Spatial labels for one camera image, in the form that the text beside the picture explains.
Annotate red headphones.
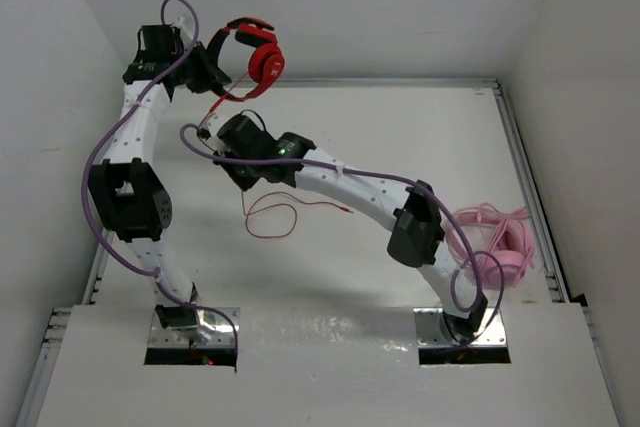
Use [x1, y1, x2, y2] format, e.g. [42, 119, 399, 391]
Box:
[206, 17, 285, 102]

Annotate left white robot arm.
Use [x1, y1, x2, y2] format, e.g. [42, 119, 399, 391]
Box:
[87, 24, 209, 334]

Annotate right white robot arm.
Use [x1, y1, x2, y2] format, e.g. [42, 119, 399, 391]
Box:
[205, 113, 488, 342]

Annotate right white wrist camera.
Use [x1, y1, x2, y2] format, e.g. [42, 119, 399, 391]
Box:
[196, 127, 226, 151]

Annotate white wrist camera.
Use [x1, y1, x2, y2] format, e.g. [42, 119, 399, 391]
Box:
[196, 127, 226, 151]
[172, 13, 195, 48]

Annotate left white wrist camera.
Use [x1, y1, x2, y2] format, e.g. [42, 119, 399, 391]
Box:
[172, 13, 195, 48]

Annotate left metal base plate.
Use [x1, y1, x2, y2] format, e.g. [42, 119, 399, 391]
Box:
[147, 307, 240, 349]

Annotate metal base plate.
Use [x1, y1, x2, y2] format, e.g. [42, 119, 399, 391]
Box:
[413, 307, 507, 348]
[147, 307, 240, 349]

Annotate pink headphones with cable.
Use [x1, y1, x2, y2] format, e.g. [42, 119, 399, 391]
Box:
[453, 202, 536, 290]

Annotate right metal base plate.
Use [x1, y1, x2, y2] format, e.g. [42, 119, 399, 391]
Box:
[413, 307, 507, 348]

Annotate aluminium table frame rail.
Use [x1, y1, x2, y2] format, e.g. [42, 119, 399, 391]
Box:
[34, 82, 616, 426]

